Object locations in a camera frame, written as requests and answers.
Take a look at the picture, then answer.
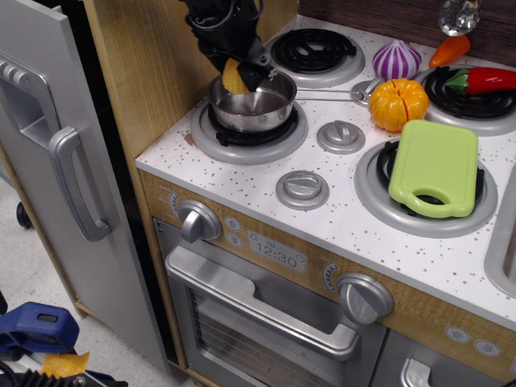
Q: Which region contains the orange toy carrot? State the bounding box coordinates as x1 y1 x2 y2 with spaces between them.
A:
429 35 471 69

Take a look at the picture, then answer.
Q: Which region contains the grey toy sink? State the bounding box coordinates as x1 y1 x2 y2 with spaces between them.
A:
484 166 515 298

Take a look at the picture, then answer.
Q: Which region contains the front right stove burner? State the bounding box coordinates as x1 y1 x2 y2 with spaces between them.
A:
354 141 497 239

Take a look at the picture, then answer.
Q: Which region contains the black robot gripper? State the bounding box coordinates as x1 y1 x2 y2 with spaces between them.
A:
187 7 277 92

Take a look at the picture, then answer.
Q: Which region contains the small grey stovetop knob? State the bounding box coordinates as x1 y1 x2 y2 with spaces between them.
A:
350 77 385 107

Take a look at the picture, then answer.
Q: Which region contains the upper grey stovetop knob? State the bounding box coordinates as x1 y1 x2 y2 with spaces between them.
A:
316 120 365 155

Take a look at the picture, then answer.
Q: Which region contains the green plastic cutting board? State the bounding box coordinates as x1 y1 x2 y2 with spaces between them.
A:
388 120 479 218

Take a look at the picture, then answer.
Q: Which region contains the silver oven door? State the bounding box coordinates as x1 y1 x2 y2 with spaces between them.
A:
154 219 385 386

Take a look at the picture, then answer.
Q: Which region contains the back right stove burner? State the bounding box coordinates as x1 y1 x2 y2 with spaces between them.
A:
415 65 515 137

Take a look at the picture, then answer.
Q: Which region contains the blue clamp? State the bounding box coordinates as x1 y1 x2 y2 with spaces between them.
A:
1 302 80 354

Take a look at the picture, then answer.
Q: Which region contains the back left stove burner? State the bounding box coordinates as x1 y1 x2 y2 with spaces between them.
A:
266 28 365 89

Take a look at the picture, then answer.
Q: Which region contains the yellow toy corn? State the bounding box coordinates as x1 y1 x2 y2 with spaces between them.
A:
222 58 250 94

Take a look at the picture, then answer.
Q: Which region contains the silver oven dial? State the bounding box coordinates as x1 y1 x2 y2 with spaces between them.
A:
177 200 222 243
337 273 394 326

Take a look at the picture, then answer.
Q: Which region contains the grey toy fridge door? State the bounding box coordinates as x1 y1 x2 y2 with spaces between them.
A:
1 1 170 372

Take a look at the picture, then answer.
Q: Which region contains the clear crystal faucet knob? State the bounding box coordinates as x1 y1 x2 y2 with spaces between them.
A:
438 0 481 37

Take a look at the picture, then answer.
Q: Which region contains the red toy chili pepper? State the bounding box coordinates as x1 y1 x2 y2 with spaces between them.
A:
445 67 515 95

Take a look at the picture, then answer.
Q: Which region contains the silver fridge door handle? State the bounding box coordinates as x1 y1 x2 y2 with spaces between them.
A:
48 126 120 243

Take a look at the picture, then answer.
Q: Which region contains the purple white toy onion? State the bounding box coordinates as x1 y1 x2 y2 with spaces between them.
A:
372 40 422 80

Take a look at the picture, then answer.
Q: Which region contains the silver lower cabinet door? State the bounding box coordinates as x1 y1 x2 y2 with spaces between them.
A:
370 331 504 386

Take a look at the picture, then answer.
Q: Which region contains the small steel saucepan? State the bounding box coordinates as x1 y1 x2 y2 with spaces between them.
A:
207 73 364 133

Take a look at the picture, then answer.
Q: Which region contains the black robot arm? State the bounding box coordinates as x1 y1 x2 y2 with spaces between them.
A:
185 1 276 94

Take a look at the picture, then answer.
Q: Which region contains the black caster wheel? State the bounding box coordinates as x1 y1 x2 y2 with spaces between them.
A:
16 202 34 229

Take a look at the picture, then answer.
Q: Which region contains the oven clock display panel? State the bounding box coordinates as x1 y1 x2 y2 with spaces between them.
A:
247 231 309 273

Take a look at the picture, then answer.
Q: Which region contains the yellow tape piece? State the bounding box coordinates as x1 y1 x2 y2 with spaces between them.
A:
39 352 90 378

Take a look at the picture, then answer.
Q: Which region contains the lower grey stovetop knob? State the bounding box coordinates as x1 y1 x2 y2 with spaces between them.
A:
276 170 330 210

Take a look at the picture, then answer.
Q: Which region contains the right silver oven dial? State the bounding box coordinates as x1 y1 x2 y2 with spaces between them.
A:
337 273 394 326

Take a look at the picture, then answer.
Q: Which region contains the stove burner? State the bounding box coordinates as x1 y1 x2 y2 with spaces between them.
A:
354 141 497 239
266 28 365 89
415 65 515 137
190 102 308 165

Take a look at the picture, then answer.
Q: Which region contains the front left stove burner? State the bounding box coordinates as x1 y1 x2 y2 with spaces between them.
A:
190 102 308 165

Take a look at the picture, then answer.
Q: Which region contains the orange toy pumpkin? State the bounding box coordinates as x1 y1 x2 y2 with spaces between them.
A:
368 78 430 132

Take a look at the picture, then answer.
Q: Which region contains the left silver oven dial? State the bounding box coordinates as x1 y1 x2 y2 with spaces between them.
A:
177 200 222 243

